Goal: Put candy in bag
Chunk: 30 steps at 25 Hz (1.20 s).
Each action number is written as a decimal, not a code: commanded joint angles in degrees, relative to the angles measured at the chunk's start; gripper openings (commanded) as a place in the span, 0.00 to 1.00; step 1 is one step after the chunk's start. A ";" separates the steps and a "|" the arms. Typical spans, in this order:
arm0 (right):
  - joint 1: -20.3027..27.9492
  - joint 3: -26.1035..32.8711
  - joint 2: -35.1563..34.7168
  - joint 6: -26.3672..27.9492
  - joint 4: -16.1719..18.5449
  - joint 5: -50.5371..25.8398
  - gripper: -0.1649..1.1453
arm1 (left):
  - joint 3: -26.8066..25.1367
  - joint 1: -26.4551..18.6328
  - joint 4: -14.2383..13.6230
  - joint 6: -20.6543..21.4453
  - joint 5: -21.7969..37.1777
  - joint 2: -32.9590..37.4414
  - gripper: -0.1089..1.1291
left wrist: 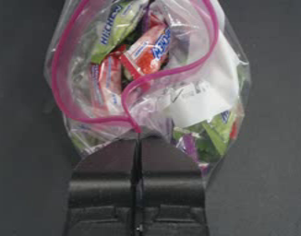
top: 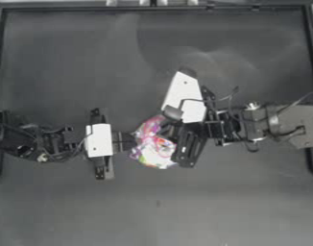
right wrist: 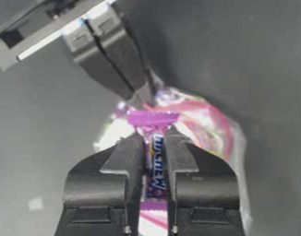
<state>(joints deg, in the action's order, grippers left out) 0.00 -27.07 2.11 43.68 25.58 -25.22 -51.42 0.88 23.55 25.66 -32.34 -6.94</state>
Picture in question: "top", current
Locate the clear bag with pink zip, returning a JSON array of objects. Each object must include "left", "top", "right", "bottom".
[{"left": 129, "top": 114, "right": 180, "bottom": 170}]

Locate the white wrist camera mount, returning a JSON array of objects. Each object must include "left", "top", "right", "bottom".
[
  {"left": 161, "top": 70, "right": 208, "bottom": 125},
  {"left": 85, "top": 123, "right": 114, "bottom": 159}
]

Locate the black table frame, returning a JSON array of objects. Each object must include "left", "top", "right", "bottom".
[{"left": 0, "top": 0, "right": 313, "bottom": 129}]

